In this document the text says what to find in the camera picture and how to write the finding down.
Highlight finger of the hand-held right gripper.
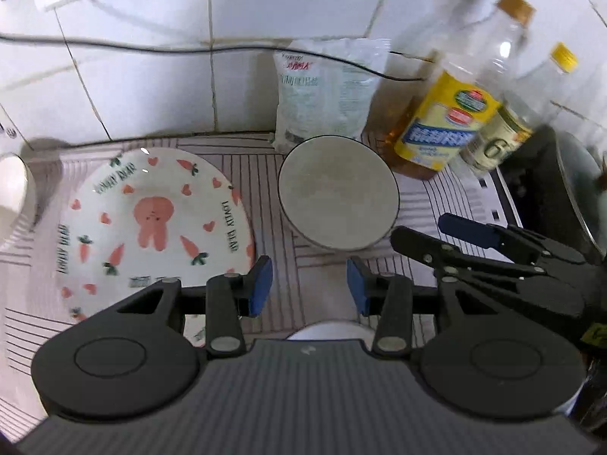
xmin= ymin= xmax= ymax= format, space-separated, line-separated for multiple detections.
xmin=390 ymin=226 xmax=586 ymax=320
xmin=439 ymin=213 xmax=589 ymax=266

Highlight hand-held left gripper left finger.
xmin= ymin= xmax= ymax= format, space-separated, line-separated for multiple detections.
xmin=71 ymin=255 xmax=274 ymax=357

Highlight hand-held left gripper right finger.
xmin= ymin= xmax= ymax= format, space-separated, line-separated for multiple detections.
xmin=346 ymin=256 xmax=528 ymax=357

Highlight white ribbed bowl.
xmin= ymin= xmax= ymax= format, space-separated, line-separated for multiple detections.
xmin=287 ymin=321 xmax=376 ymax=340
xmin=277 ymin=136 xmax=400 ymax=252
xmin=0 ymin=153 xmax=38 ymax=247

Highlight pink rabbit print plate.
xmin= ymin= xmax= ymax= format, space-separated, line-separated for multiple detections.
xmin=58 ymin=147 xmax=257 ymax=323

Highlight striped tablecloth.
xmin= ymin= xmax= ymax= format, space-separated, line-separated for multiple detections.
xmin=0 ymin=135 xmax=522 ymax=437

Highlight black stove top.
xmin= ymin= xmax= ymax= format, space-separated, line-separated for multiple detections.
xmin=493 ymin=171 xmax=536 ymax=228

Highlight clear vinegar bottle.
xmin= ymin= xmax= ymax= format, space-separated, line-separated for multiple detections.
xmin=450 ymin=42 xmax=579 ymax=178

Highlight black wok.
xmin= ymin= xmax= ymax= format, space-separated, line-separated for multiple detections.
xmin=503 ymin=126 xmax=607 ymax=266

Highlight large oil bottle yellow label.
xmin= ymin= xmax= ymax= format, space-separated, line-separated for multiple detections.
xmin=374 ymin=0 xmax=536 ymax=181

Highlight glass wok lid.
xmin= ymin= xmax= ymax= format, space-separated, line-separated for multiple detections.
xmin=555 ymin=130 xmax=607 ymax=261

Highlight white salt bag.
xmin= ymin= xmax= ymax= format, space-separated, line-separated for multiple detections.
xmin=272 ymin=38 xmax=390 ymax=152

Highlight black power cable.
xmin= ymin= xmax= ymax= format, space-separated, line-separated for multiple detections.
xmin=0 ymin=32 xmax=428 ymax=83

